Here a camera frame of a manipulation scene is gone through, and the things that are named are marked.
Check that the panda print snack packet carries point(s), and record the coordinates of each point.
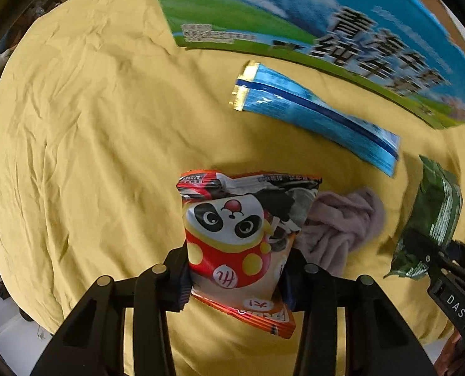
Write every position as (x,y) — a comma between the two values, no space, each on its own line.
(232,239)

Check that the pink towel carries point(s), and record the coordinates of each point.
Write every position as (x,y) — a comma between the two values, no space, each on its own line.
(342,227)

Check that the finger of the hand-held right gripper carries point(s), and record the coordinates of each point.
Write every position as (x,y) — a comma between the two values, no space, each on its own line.
(422,252)

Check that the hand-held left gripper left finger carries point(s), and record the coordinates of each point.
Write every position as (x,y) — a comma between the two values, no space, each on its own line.
(180,285)

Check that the person's right hand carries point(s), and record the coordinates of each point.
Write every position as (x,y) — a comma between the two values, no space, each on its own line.
(449,350)

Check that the yellow cloth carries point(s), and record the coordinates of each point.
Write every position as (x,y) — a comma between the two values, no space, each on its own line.
(91,145)

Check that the green snack packet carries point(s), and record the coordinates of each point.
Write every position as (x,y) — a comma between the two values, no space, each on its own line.
(436,207)

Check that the blue snack packet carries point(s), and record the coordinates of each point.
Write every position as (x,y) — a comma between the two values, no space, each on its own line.
(314,119)

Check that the blue green printed cardboard box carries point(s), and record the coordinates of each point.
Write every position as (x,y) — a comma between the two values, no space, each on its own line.
(295,11)

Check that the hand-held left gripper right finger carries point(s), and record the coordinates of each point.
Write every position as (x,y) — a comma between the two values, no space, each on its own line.
(289,282)

